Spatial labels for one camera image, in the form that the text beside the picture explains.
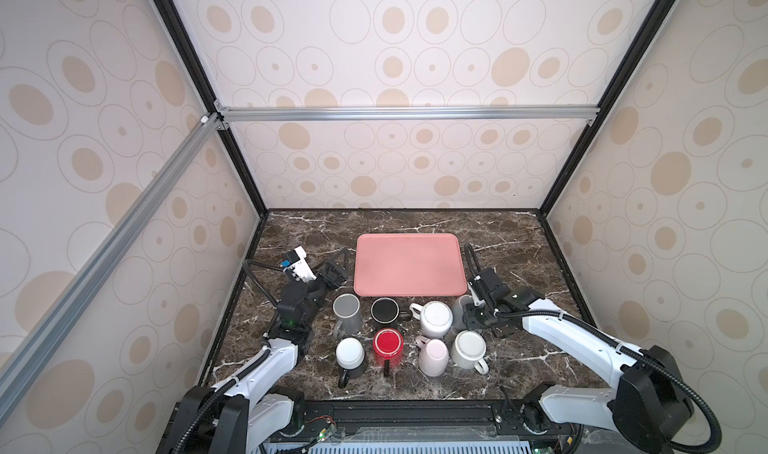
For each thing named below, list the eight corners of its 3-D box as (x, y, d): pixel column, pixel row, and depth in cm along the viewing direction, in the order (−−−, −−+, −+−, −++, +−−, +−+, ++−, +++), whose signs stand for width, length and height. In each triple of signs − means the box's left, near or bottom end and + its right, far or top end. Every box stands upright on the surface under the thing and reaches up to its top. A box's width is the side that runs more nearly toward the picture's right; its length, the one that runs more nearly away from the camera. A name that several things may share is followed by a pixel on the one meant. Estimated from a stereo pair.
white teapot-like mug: (412, 341, 89) (413, 329, 82) (410, 313, 94) (412, 300, 88) (450, 341, 89) (455, 329, 82) (446, 313, 94) (451, 300, 88)
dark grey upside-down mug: (335, 342, 88) (329, 326, 79) (339, 311, 94) (334, 293, 86) (361, 342, 88) (358, 326, 79) (363, 311, 94) (360, 293, 86)
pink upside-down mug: (417, 377, 82) (420, 366, 74) (415, 342, 88) (418, 329, 80) (445, 377, 82) (451, 366, 74) (441, 342, 88) (446, 329, 80)
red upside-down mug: (373, 376, 82) (371, 367, 76) (374, 340, 89) (373, 328, 82) (404, 376, 82) (405, 367, 76) (403, 340, 89) (404, 328, 82)
